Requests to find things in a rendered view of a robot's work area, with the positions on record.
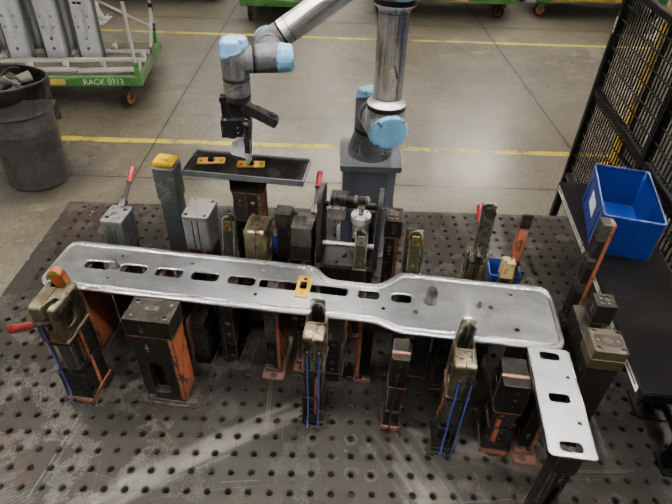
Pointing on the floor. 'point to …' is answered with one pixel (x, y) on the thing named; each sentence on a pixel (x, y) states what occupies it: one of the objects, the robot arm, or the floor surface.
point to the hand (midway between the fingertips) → (250, 158)
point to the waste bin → (30, 129)
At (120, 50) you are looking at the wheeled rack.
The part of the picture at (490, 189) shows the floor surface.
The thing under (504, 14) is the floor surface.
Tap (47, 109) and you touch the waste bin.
